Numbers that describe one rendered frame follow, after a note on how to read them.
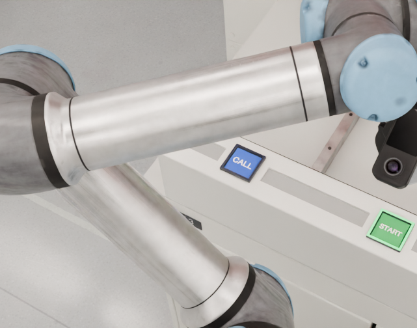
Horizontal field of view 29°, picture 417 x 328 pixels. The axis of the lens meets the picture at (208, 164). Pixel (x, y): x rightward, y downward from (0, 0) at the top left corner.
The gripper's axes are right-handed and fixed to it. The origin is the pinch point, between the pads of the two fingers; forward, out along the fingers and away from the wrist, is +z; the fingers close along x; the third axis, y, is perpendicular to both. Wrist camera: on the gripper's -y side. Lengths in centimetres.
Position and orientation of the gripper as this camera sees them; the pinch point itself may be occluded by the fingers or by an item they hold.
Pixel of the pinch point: (400, 181)
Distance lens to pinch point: 115.8
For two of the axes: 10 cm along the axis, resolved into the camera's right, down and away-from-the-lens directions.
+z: 0.6, 5.7, 8.2
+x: -8.5, -4.0, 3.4
